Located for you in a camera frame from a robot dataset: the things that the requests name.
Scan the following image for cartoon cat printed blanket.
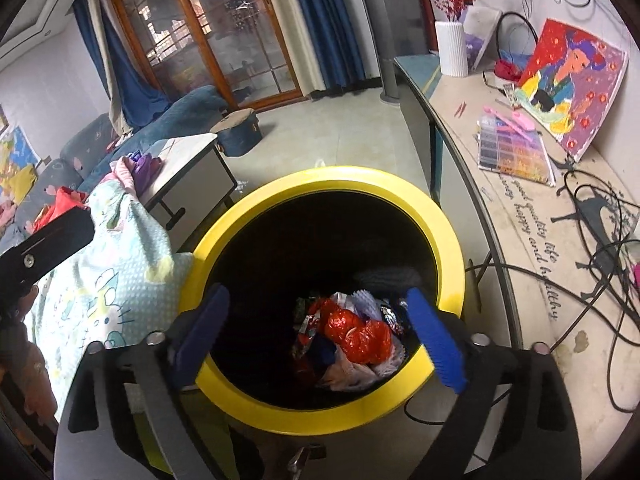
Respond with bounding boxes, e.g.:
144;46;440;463
25;177;196;421

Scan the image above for round blue stool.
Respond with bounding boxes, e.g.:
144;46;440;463
210;109;262;157

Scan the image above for pink cloth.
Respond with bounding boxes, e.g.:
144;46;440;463
107;157;138;193

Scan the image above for purple cloth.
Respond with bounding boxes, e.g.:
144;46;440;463
127;152;163;193

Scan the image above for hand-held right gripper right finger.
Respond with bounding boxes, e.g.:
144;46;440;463
405;287;582;480

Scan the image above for yellow cushion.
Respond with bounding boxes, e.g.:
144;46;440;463
4;164;39;205

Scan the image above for country map poster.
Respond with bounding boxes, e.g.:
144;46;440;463
0;126;41;171

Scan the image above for white top coffee table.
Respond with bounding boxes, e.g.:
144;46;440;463
132;132;238;233

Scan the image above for tangle of black cables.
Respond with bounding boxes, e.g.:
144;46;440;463
465;170;640;416

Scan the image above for grey tower air conditioner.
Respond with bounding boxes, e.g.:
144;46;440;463
350;0;401;106

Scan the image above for small purple canvas picture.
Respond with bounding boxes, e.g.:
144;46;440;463
462;9;503;72

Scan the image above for white ribbed vase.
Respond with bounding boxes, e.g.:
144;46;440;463
435;20;469;78

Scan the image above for white printed plastic bag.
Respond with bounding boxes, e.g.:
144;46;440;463
320;355;386;392

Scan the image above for basket with black hoop handle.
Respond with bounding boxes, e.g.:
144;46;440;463
492;12;541;86

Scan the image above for blue and beige curtain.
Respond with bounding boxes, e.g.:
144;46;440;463
280;0;366;96
72;0;161;133

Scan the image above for red plastic bag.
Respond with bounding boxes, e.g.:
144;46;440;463
324;309;362;343
342;320;394;365

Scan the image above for pink plastic tool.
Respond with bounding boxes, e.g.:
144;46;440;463
482;105;536;143

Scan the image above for long television cabinet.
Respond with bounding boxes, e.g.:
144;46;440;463
392;54;640;480

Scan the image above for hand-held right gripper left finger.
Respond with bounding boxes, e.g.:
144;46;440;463
54;282;231;480

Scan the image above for wooden sliding glass door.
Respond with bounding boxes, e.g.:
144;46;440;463
102;0;303;111

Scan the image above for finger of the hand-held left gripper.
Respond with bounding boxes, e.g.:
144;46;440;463
0;207;96;311

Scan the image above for blue heart patterned sofa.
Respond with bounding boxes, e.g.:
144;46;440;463
0;85;228;256

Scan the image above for colourful portrait painting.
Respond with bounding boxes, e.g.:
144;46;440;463
515;17;628;163

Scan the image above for person's left hand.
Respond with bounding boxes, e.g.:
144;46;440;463
0;284;41;356

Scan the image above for yellow rimmed trash bin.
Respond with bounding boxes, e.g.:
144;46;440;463
135;166;466;480

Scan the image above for red cloth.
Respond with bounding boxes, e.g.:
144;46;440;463
32;186;91;233

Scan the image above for clear bead organizer box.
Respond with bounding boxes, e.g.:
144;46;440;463
477;115;557;187

